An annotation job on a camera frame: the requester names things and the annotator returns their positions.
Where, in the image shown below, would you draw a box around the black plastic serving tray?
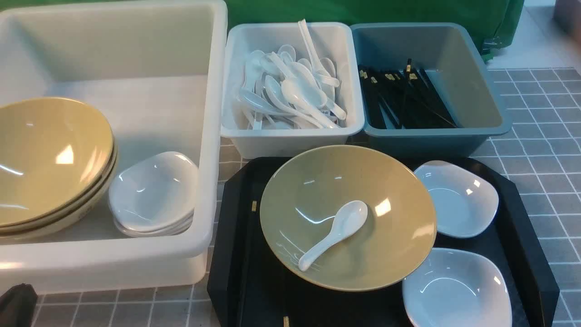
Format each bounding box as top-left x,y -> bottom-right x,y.
207,157 -> 560,327

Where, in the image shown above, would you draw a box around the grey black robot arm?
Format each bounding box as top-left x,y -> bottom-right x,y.
0,283 -> 38,327

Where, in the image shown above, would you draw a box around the stacked white sauce dish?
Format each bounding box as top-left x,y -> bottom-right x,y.
108,151 -> 199,238

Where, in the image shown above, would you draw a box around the blue-grey plastic bin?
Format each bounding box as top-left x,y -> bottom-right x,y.
351,22 -> 512,160

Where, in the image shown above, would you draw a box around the black chopsticks in bin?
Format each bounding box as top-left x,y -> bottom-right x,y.
358,58 -> 458,129

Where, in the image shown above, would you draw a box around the white square sauce dish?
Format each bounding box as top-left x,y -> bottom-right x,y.
402,247 -> 513,327
414,161 -> 499,238

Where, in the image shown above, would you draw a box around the yellow-green noodle bowl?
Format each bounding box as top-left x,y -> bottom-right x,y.
259,145 -> 437,292

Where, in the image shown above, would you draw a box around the white soup spoon in bin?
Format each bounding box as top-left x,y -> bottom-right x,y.
281,78 -> 339,129

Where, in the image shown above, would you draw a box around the white ceramic soup spoon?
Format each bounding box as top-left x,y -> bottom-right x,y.
298,200 -> 369,271

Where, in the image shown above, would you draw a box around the small white plastic bin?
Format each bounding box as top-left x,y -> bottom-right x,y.
221,21 -> 365,159

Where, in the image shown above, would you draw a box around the upright white soup spoon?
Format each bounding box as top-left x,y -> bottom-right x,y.
297,19 -> 331,77

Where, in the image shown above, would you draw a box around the stacked yellow-green bowl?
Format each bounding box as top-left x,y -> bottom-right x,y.
0,97 -> 118,242

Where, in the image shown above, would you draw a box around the large white plastic bin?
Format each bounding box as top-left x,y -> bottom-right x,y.
1,0 -> 227,294

